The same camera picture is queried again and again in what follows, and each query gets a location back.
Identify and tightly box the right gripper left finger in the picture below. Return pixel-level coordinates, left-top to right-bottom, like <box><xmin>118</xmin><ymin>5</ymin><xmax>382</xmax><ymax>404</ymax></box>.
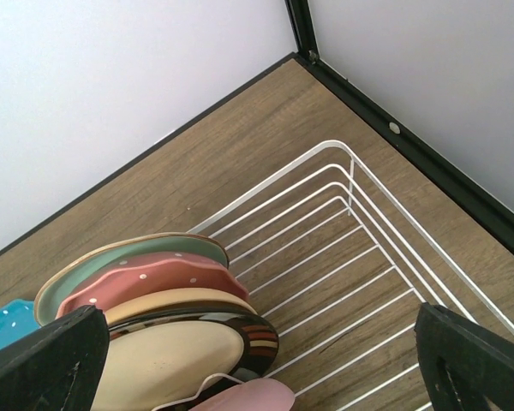
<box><xmin>0</xmin><ymin>306</ymin><xmax>110</xmax><ymax>410</ymax></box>

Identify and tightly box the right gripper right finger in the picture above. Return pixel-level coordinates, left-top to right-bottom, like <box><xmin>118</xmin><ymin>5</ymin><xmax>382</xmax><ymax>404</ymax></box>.
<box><xmin>415</xmin><ymin>303</ymin><xmax>514</xmax><ymax>410</ymax></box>

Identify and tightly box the blue dotted plate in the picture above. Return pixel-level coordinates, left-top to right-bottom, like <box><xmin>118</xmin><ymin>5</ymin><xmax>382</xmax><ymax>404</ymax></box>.
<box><xmin>0</xmin><ymin>299</ymin><xmax>39</xmax><ymax>350</ymax></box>

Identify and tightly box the yellow bear plate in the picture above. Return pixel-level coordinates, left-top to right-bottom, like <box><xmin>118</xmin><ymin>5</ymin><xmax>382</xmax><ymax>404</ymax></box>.
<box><xmin>105</xmin><ymin>288</ymin><xmax>257</xmax><ymax>325</ymax></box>

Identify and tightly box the black rimmed beige plate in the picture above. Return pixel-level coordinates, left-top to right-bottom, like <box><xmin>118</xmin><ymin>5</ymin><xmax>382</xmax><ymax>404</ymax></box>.
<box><xmin>92</xmin><ymin>303</ymin><xmax>279</xmax><ymax>410</ymax></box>

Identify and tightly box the red dotted scalloped plate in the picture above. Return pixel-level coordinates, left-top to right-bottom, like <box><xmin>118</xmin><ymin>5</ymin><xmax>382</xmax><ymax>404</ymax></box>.
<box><xmin>57</xmin><ymin>252</ymin><xmax>248</xmax><ymax>318</ymax></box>

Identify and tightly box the pink plate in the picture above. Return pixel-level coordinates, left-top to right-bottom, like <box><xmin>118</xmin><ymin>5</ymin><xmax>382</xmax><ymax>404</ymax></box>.
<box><xmin>193</xmin><ymin>378</ymin><xmax>296</xmax><ymax>411</ymax></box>

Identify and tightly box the green plate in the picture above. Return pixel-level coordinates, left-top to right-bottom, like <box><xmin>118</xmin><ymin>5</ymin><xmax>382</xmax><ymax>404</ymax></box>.
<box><xmin>34</xmin><ymin>232</ymin><xmax>230</xmax><ymax>326</ymax></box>

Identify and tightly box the white wire dish rack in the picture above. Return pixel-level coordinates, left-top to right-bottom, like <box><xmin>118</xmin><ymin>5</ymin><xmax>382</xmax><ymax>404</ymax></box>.
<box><xmin>152</xmin><ymin>139</ymin><xmax>514</xmax><ymax>411</ymax></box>

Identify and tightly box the black enclosure frame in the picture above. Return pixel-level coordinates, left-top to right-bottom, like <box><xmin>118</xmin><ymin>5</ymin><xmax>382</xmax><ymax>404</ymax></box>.
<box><xmin>0</xmin><ymin>1</ymin><xmax>514</xmax><ymax>254</ymax></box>

